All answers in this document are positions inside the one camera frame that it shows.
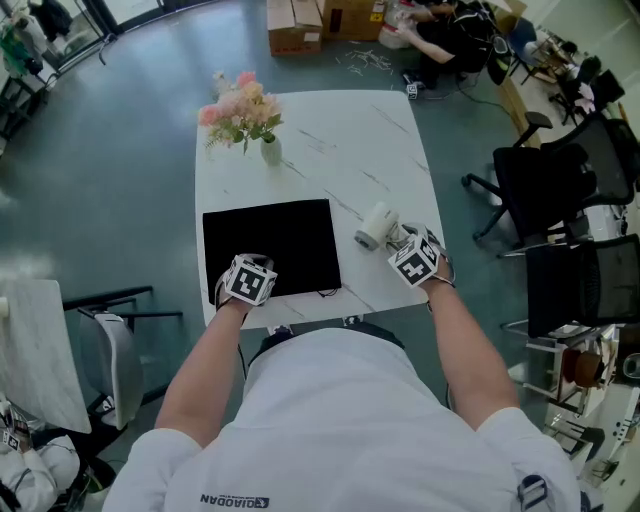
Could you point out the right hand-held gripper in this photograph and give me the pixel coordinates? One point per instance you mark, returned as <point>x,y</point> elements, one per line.
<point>415,262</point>

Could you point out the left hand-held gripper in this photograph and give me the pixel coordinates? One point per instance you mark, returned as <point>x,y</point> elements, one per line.
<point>250,282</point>

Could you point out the white hair dryer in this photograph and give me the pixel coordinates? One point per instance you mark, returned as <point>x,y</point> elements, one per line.
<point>377,225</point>

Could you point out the person's right forearm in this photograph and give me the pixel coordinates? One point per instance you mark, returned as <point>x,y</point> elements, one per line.
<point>475,360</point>

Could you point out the person's left forearm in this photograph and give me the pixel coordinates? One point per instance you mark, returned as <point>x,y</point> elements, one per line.
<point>200,375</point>

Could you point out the clear plastic bag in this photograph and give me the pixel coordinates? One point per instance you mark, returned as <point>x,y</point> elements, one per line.
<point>395,30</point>

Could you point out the person's left shoe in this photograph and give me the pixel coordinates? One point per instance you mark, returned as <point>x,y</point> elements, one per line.
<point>281,330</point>

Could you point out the person's shoe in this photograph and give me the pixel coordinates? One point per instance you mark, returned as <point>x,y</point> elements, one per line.
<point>281,330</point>
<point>353,320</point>

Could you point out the person's black shorts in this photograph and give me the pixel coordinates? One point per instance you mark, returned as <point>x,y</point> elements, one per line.
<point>385,337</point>

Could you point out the person's right shoe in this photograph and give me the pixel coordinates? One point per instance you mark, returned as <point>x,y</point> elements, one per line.
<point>353,320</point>

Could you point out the white marble table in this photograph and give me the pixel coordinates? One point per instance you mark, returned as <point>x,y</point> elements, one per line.
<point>350,150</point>

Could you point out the pale green vase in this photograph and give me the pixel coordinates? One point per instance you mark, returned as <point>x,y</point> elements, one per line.
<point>271,152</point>

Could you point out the black padded office chair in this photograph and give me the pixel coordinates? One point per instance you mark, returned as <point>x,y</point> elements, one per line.
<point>540,195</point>

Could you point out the grey shell chair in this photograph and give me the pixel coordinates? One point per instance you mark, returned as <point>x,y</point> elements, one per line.
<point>112,370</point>

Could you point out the black white patterned block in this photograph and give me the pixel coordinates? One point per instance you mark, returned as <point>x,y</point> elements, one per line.
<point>412,91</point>

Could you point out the black mesh office chair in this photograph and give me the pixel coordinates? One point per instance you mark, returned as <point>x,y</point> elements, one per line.
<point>585,290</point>

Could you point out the pink flower bouquet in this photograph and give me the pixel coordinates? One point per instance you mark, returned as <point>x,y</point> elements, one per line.
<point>240,110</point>

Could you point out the person's white shirt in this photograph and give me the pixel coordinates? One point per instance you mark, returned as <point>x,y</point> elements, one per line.
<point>340,440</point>

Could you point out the white metal shelf rack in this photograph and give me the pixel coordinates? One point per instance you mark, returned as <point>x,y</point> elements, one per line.
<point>565,370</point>

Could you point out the scattered white sticks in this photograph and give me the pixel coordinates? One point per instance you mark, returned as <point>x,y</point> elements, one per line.
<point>367,61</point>

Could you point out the grey marble side table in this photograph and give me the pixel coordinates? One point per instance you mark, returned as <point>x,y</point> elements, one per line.
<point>35,350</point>

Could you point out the black mesh headrest chair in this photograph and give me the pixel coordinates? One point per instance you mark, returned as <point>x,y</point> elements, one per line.
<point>617,155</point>

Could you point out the closed flat cardboard box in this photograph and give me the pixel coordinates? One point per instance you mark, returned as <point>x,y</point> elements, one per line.
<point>292,30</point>

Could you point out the black clothes rack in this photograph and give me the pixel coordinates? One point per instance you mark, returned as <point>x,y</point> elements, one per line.
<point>20,45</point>

